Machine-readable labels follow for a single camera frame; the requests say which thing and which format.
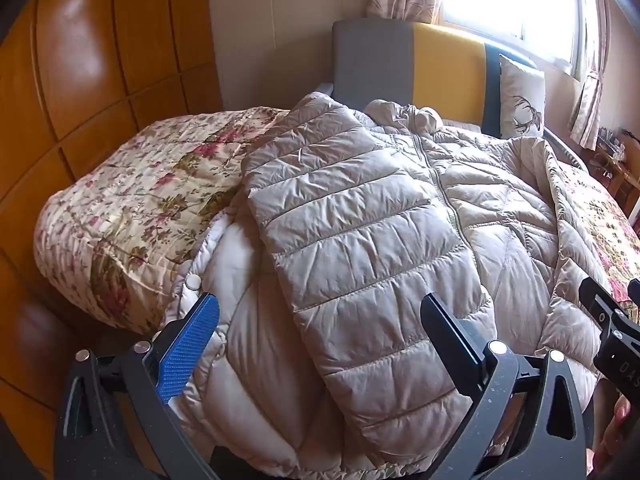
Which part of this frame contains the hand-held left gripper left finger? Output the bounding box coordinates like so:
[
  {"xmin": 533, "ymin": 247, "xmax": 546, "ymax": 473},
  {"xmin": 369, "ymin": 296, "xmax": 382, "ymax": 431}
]
[{"xmin": 52, "ymin": 292, "xmax": 221, "ymax": 480}]

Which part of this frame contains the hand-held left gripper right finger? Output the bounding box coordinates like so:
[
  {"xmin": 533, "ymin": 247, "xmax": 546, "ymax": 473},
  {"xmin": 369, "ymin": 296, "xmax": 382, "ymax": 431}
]
[{"xmin": 420, "ymin": 292, "xmax": 587, "ymax": 480}]

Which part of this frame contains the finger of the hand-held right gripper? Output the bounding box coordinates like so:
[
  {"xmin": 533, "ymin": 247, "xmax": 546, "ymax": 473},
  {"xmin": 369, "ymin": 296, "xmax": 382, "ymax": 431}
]
[{"xmin": 579, "ymin": 276, "xmax": 629, "ymax": 334}]

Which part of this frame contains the beige puffer jacket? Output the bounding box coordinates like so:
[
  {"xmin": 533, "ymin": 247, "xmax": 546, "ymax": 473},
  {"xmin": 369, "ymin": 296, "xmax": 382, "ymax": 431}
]
[{"xmin": 169, "ymin": 92, "xmax": 610, "ymax": 467}]

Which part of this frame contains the person's right hand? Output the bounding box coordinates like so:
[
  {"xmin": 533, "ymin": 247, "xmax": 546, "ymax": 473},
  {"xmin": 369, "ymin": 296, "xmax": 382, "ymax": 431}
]
[{"xmin": 591, "ymin": 395, "xmax": 640, "ymax": 480}]

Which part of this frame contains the cluttered wooden shelf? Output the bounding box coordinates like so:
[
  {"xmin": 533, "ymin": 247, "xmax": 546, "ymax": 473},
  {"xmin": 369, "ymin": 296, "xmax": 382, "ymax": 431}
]
[{"xmin": 589, "ymin": 126, "xmax": 640, "ymax": 222}]

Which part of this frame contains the floral quilted bedspread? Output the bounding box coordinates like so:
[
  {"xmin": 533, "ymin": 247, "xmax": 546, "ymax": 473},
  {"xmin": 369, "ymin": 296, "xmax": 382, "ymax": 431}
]
[{"xmin": 34, "ymin": 106, "xmax": 640, "ymax": 337}]

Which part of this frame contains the white deer print pillow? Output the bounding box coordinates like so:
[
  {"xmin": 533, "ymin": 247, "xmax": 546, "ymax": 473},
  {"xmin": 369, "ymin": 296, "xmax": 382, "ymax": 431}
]
[{"xmin": 497, "ymin": 54, "xmax": 547, "ymax": 139}]

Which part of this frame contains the grey and yellow headboard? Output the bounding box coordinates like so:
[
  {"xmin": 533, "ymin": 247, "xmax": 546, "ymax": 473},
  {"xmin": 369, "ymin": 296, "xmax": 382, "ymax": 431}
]
[{"xmin": 332, "ymin": 20, "xmax": 540, "ymax": 139}]

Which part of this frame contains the wooden wardrobe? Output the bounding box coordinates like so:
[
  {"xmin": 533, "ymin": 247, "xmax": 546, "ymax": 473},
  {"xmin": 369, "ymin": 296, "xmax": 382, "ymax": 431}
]
[{"xmin": 0, "ymin": 0, "xmax": 224, "ymax": 463}]

